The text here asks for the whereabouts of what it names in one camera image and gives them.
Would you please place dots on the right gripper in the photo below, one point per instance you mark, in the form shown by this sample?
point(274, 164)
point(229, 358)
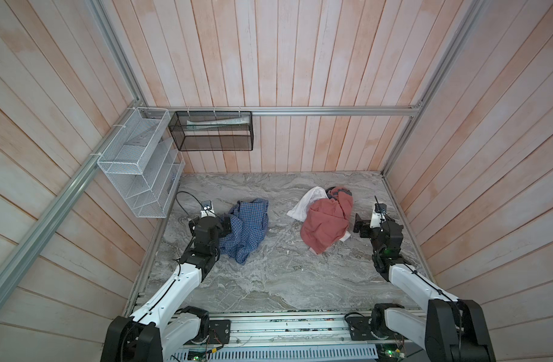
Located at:
point(365, 226)

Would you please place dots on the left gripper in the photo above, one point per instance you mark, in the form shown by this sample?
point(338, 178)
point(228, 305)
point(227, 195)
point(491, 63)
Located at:
point(224, 226)

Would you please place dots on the blue checkered shirt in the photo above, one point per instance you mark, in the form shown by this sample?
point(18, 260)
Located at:
point(249, 226)

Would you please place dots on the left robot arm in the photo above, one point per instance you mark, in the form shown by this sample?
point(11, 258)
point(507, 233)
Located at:
point(161, 326)

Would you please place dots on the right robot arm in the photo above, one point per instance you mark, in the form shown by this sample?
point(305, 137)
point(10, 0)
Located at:
point(452, 329)

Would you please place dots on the red cloth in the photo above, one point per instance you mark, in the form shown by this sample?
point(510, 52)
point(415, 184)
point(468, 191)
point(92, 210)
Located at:
point(328, 217)

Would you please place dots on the white cloth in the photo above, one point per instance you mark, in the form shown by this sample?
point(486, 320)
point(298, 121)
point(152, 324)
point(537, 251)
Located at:
point(300, 211)

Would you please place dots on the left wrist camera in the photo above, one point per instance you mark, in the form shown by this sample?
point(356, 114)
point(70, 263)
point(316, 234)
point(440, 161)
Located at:
point(207, 209)

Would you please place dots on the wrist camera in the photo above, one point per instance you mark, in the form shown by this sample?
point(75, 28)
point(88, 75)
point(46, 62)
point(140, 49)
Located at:
point(379, 215)
point(207, 209)

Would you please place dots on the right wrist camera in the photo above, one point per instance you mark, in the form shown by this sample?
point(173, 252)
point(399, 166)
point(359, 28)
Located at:
point(379, 215)

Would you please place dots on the white wire mesh shelf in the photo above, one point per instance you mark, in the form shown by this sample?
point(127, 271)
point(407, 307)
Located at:
point(143, 163)

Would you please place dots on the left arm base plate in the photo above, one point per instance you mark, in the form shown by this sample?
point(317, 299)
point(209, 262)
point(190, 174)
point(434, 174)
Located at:
point(217, 332)

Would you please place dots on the black wire mesh basket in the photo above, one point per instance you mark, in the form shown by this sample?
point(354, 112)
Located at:
point(200, 131)

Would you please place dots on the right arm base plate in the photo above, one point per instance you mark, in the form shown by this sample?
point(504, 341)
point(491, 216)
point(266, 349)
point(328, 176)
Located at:
point(360, 329)

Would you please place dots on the aluminium front rail frame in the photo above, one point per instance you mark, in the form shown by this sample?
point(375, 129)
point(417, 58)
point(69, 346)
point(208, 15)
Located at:
point(287, 328)

